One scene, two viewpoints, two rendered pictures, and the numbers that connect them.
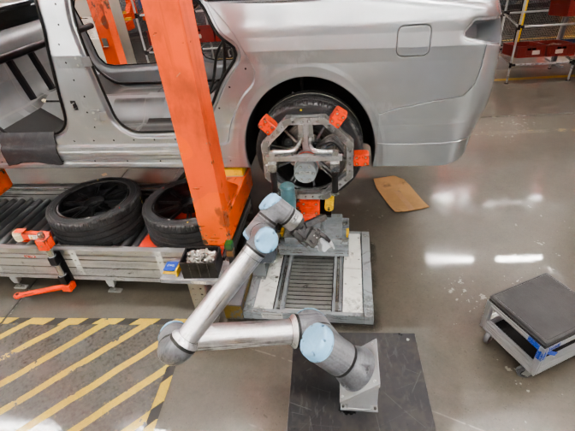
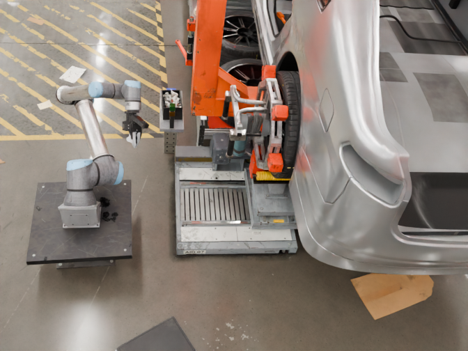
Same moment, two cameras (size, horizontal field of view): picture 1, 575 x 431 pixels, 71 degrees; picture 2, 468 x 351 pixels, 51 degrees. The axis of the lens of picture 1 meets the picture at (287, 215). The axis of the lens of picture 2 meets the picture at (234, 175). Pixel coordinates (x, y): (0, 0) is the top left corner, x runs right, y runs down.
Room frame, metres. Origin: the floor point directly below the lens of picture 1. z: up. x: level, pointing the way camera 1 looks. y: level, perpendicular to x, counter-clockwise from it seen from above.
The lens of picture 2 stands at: (1.12, -2.18, 2.87)
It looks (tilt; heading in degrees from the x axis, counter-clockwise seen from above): 48 degrees down; 66
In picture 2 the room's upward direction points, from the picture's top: 10 degrees clockwise
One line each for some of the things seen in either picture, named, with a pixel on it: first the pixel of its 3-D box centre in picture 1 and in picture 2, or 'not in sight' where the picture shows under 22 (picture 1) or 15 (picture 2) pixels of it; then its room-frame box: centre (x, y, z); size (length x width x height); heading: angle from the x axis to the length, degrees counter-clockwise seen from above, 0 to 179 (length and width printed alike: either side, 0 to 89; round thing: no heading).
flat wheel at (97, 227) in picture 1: (98, 211); (243, 41); (2.54, 1.39, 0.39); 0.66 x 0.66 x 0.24
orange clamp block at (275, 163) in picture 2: (360, 157); (274, 162); (2.11, -0.47, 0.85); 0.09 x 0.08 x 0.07; 79
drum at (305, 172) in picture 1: (306, 164); (255, 125); (2.09, -0.14, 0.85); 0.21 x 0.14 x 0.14; 169
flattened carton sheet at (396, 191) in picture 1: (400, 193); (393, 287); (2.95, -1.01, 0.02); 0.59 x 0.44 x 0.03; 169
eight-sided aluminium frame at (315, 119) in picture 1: (307, 159); (266, 125); (2.16, -0.15, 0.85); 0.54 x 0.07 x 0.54; 79
